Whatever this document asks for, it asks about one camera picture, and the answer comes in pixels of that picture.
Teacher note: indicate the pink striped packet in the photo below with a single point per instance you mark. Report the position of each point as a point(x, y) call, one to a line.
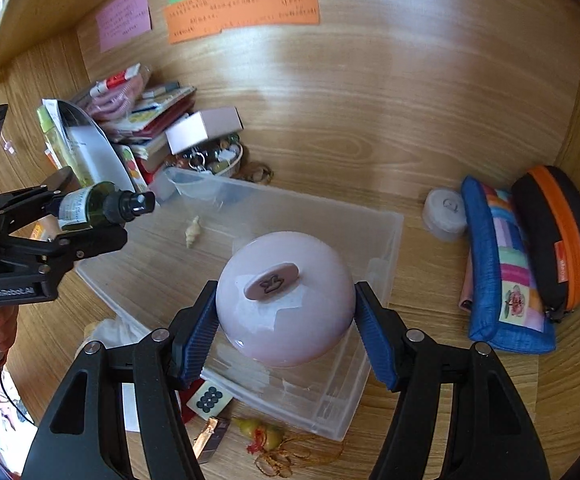
point(119, 100)

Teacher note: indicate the small white cardboard box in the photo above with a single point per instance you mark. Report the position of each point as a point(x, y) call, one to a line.
point(194, 130)

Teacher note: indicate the jar with wooden lid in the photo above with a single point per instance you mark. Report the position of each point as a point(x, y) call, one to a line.
point(59, 177)

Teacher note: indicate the crumpled white plastic bag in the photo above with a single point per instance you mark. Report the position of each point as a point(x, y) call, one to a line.
point(114, 330)

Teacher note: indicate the yellow gourd charm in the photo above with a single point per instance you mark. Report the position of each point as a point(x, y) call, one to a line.
point(265, 435)

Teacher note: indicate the clear plastic storage box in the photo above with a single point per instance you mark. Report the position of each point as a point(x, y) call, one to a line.
point(320, 220)

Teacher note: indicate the small white round container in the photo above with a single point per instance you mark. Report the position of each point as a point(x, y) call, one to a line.
point(445, 215)

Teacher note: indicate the blue patchwork pencil case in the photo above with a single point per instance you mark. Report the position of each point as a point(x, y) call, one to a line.
point(480, 260)

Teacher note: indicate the person's left hand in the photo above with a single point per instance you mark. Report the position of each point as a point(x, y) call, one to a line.
point(5, 325)

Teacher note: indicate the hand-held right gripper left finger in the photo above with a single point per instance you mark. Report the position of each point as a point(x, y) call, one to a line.
point(197, 345)

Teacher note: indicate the fruit print box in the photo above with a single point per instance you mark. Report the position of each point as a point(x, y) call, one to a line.
point(130, 165)

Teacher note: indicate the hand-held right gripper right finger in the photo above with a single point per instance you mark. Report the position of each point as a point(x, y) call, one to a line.
point(372, 345)

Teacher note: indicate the shiny brown small box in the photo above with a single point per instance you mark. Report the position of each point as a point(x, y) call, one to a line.
point(210, 440)

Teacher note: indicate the pink ceramic bowl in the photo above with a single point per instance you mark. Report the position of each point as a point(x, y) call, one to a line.
point(290, 320)

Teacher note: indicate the black orange zip case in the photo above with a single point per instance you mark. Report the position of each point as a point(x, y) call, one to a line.
point(535, 220)

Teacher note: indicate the stack of books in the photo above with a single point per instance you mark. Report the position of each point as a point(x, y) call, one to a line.
point(159, 120)

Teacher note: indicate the white paper sheet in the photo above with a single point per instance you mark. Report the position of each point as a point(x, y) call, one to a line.
point(129, 407)

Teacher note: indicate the pink paper note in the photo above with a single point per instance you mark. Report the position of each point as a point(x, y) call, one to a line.
point(123, 17)

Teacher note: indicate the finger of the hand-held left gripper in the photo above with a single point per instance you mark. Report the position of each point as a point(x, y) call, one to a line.
point(19, 205)
point(89, 242)

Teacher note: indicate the small beige seashell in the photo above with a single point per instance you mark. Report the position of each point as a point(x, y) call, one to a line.
point(193, 232)

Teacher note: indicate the green spray bottle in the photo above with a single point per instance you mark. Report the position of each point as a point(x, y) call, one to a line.
point(94, 205)

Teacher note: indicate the orange paper note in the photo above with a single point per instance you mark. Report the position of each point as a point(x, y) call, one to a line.
point(250, 12)

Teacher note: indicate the white mahjong tile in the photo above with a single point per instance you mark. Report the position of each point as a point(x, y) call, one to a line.
point(209, 399)

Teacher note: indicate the red white tube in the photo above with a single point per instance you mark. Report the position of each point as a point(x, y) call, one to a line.
point(117, 80)

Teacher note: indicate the bowl of beads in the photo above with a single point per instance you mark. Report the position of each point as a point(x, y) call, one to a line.
point(219, 157)

